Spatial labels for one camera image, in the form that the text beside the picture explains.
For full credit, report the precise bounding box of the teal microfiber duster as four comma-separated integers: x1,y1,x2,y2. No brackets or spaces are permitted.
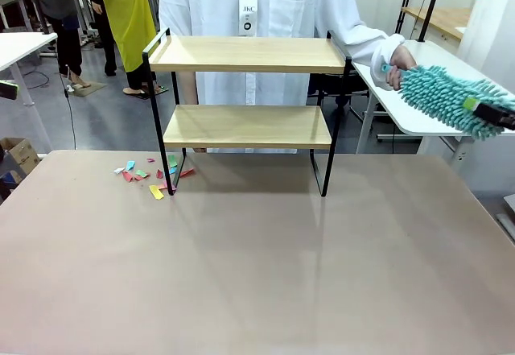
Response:
380,63,515,142

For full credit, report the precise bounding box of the person's left forearm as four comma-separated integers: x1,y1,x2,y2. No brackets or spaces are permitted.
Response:
345,24,406,72

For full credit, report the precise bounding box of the person's right forearm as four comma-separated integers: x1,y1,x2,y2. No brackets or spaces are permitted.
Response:
179,72,199,106

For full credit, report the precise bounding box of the two-tier wooden metal shelf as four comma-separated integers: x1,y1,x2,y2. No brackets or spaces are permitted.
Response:
142,27,353,198

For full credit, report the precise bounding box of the person's left hand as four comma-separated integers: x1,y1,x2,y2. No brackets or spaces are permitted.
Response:
384,43,419,93

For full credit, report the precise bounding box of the white background table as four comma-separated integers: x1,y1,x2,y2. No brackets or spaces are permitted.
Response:
0,31,59,151

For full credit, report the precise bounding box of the brown cardboard box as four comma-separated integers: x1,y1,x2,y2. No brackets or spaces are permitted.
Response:
0,136,41,175

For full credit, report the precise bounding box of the white side table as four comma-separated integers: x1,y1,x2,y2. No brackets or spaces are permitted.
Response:
352,39,515,167

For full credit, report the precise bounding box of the gray floor mat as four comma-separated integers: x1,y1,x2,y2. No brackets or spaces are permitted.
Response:
66,80,109,98

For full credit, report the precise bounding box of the wooden desk top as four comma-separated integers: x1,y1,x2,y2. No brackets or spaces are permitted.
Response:
401,6,472,41

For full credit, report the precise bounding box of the black clothed figure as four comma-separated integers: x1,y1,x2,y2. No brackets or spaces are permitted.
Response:
74,0,118,77

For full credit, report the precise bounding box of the black stand pole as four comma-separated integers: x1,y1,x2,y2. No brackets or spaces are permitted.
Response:
417,0,447,44

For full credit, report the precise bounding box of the yellow apron figure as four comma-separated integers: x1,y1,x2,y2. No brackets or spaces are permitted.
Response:
102,0,164,99

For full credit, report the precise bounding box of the black tripod stand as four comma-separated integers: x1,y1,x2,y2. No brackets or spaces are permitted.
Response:
393,0,419,42

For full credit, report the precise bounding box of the black office chair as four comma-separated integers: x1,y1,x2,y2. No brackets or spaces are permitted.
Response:
307,68,369,109

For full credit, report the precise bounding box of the person in white shirt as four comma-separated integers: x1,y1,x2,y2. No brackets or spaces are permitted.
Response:
159,0,406,155

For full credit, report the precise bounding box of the white name badge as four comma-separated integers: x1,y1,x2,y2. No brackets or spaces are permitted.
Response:
237,0,258,36

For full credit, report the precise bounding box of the black floor cable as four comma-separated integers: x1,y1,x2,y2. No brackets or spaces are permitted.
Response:
60,71,78,151

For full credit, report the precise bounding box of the gray metal frame piece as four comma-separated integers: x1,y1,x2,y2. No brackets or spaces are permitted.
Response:
495,193,515,246

